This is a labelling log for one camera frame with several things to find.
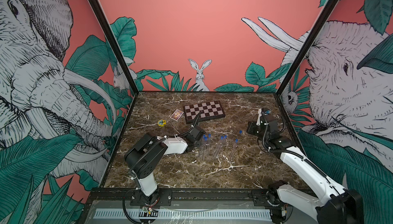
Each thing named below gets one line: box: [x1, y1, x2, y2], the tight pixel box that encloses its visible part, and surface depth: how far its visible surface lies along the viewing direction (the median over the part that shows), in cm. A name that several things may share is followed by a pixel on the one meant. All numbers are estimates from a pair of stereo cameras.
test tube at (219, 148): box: [213, 136, 224, 160], surface depth 92 cm
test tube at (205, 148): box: [201, 134, 210, 161], surface depth 92 cm
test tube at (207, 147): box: [204, 136, 210, 159], surface depth 92 cm
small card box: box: [169, 108, 185, 122], surface depth 106 cm
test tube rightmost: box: [230, 138, 239, 161], surface depth 92 cm
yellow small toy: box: [157, 119, 167, 127], surface depth 103 cm
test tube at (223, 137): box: [215, 135, 228, 159], surface depth 95 cm
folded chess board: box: [183, 100, 226, 125], surface depth 109 cm
